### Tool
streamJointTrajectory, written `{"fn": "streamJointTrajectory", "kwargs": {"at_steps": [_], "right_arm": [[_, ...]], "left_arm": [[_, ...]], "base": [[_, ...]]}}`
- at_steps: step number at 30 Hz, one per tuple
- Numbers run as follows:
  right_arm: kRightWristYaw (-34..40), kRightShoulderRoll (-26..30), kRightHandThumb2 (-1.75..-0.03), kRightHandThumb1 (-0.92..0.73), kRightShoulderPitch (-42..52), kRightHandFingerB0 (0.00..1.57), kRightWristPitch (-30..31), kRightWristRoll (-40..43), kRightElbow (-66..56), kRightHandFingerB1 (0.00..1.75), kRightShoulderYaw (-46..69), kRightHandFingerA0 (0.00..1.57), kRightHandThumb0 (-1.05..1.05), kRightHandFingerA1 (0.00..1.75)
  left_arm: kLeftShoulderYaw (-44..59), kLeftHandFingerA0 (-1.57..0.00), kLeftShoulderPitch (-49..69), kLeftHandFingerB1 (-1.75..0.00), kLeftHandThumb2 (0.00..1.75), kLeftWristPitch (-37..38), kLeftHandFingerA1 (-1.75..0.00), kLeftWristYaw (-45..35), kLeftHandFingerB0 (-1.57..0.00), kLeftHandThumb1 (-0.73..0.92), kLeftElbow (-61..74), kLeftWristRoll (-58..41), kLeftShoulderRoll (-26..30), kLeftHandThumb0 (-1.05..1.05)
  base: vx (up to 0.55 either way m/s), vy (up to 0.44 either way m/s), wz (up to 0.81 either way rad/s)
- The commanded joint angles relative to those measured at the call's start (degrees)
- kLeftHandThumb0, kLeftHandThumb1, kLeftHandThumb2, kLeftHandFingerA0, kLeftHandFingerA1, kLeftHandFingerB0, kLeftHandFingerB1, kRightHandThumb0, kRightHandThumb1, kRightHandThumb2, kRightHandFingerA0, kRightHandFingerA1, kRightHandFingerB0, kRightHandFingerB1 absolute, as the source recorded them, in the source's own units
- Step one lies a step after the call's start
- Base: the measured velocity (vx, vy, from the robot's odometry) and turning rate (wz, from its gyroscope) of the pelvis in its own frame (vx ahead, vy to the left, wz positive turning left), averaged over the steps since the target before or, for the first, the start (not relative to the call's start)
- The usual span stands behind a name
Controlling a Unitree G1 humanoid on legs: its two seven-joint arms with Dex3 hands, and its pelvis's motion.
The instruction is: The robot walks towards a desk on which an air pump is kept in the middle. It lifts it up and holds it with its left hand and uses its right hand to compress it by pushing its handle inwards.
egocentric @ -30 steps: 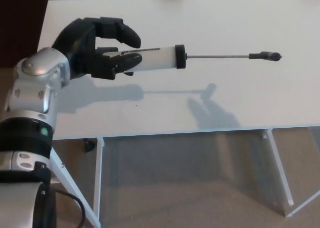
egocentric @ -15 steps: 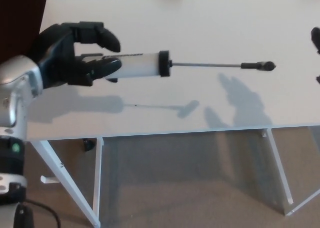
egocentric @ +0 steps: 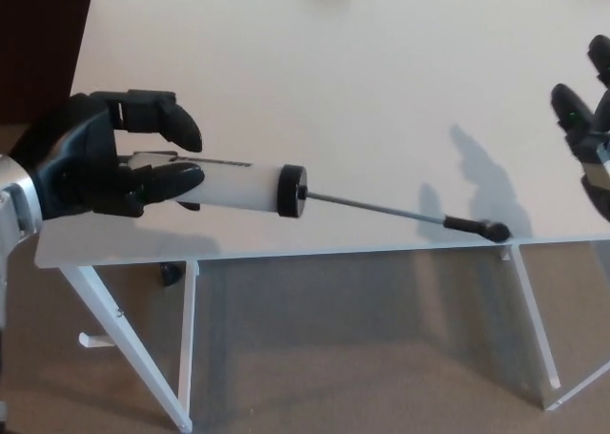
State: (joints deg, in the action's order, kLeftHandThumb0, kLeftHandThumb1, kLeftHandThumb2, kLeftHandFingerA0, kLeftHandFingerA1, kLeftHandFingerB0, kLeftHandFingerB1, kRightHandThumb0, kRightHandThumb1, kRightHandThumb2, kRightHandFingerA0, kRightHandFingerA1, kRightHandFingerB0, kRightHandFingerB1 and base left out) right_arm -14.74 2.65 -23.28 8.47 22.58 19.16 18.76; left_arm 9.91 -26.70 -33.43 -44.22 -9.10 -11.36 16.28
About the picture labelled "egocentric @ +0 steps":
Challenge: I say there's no dark brown wall panel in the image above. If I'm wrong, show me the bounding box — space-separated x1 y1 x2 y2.
0 0 92 126

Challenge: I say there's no white desk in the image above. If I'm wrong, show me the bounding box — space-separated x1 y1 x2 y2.
33 0 610 428

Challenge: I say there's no white desk side hook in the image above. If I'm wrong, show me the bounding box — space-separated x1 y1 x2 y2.
78 331 115 350

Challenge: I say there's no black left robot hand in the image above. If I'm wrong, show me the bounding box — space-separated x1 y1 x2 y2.
9 89 206 218

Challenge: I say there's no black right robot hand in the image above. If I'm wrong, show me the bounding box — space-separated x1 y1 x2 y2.
550 34 610 223

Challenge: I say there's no small black floor object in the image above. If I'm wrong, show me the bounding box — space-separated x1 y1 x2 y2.
159 263 185 288

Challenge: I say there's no white Franklin air pump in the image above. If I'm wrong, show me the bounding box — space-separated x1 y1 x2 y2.
118 151 512 242

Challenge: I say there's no white desk leg frame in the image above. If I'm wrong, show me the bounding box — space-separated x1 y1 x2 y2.
499 244 610 411
59 260 199 428

